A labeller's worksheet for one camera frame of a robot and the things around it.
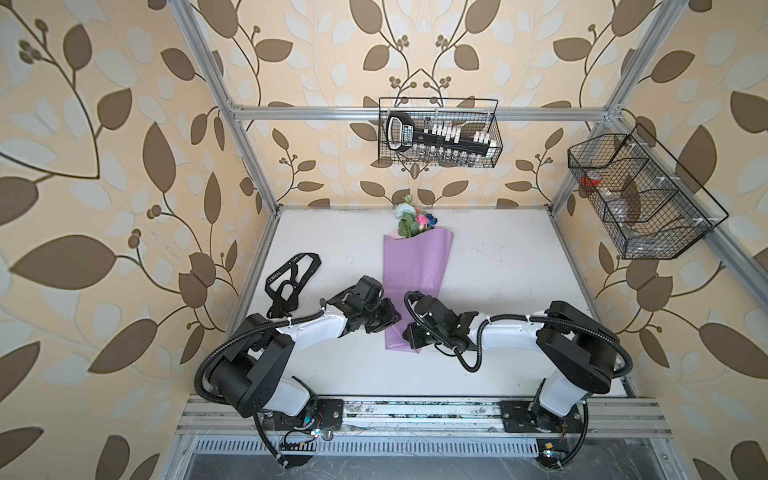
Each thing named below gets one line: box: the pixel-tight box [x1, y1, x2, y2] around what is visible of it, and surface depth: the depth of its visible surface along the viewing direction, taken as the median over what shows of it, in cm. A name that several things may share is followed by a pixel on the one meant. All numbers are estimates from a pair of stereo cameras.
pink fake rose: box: [416, 214, 429, 231], surface depth 110 cm
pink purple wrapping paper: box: [383, 227, 454, 353], surface depth 101 cm
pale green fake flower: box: [395, 194, 419, 229], surface depth 112 cm
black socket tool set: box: [387, 112, 499, 163], surface depth 87 cm
